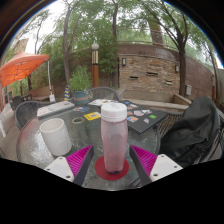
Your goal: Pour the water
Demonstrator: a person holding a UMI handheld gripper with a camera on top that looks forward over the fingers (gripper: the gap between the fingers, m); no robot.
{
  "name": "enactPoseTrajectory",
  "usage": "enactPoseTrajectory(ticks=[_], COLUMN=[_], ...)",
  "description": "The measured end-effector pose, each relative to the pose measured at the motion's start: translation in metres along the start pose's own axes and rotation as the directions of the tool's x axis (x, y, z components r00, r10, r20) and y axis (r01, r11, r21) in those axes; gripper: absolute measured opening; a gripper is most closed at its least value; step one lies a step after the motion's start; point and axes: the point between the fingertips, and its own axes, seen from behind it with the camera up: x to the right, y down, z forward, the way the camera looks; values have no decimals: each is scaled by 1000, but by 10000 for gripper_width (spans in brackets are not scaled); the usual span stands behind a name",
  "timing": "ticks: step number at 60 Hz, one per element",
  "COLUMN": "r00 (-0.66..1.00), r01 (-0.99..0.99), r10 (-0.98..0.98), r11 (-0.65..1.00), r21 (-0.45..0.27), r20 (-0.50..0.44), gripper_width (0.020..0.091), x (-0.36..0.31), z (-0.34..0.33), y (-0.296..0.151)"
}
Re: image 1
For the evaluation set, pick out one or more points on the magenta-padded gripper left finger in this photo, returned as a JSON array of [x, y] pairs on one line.
[[63, 168]]

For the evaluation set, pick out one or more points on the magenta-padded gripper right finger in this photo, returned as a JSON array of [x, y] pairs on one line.
[[163, 166]]

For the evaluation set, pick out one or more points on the clear bottle with white cap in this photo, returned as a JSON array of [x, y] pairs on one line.
[[114, 140]]

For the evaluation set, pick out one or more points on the white ceramic mug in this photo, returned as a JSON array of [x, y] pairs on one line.
[[56, 138]]

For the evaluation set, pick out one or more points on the flat round red coaster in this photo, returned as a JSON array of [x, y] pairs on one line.
[[100, 171]]

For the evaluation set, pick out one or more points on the black jacket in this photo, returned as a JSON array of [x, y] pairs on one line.
[[193, 133]]

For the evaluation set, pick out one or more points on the black laptop with stickers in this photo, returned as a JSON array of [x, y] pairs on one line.
[[151, 122]]

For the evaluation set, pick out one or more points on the yellow square card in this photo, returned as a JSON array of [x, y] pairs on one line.
[[92, 116]]

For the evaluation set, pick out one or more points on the silver laptop with stickers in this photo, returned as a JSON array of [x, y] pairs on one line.
[[55, 108]]

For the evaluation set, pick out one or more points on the small colourful sticker card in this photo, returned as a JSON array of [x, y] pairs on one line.
[[81, 109]]

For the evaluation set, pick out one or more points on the grey wicker armchair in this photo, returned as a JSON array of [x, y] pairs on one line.
[[25, 113], [103, 91]]

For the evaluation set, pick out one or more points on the blue yellow striped cone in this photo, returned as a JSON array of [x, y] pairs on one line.
[[67, 94]]

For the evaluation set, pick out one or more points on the white printed booklet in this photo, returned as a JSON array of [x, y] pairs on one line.
[[100, 102]]

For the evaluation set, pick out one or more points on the wooden bench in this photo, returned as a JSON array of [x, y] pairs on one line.
[[40, 92]]

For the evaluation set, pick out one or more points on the dark patio chair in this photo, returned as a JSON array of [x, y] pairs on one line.
[[16, 101]]

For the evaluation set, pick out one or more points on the dark forked tree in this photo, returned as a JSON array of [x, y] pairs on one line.
[[182, 76]]

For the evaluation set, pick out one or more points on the slender grey-trunk tree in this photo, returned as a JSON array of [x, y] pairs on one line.
[[66, 60]]

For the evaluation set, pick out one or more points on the orange patio umbrella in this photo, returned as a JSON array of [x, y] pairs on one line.
[[20, 66]]

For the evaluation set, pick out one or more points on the grey wall box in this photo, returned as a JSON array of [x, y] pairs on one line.
[[188, 90]]

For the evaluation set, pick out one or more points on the black wall lantern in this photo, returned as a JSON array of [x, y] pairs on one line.
[[177, 68], [124, 61]]

